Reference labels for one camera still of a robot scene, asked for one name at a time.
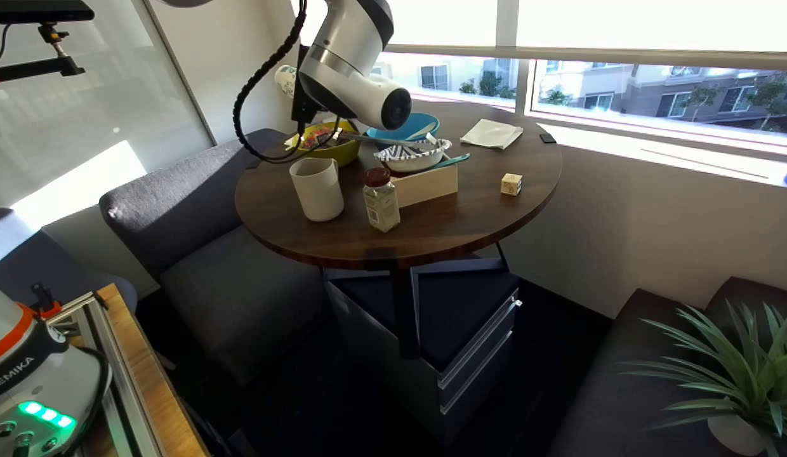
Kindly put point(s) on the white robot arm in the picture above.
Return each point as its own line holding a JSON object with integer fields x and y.
{"x": 335, "y": 70}

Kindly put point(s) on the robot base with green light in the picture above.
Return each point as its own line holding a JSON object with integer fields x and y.
{"x": 48, "y": 390}

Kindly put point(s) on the blue bowl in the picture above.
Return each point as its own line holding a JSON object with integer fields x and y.
{"x": 414, "y": 128}

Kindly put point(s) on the yellow bowl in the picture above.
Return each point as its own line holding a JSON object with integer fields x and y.
{"x": 335, "y": 141}

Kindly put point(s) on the spice jar with brown lid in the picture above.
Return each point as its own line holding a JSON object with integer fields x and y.
{"x": 381, "y": 202}

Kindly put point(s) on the white rectangular box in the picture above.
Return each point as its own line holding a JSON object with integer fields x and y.
{"x": 424, "y": 187}

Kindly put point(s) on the round wooden table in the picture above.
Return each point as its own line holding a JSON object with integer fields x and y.
{"x": 448, "y": 226}

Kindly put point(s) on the white patterned plate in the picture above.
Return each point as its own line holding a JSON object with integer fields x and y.
{"x": 412, "y": 159}

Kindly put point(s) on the white ceramic mug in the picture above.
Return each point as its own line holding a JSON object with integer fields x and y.
{"x": 318, "y": 188}

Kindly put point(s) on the teal spoon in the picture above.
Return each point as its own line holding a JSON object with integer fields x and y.
{"x": 450, "y": 161}

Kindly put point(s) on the grey drawer cabinet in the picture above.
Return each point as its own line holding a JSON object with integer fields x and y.
{"x": 464, "y": 331}

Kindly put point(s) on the small yellow cube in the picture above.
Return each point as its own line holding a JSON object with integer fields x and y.
{"x": 511, "y": 184}

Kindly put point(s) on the white folded napkin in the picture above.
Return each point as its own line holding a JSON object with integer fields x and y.
{"x": 494, "y": 135}

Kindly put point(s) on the dark grey armchair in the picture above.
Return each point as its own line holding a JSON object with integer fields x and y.
{"x": 242, "y": 303}

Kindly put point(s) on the dark sofa at right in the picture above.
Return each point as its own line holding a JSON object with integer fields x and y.
{"x": 614, "y": 414}

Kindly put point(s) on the green potted plant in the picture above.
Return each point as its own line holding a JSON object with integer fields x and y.
{"x": 728, "y": 377}

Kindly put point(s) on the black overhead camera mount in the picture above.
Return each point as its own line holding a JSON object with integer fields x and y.
{"x": 32, "y": 36}

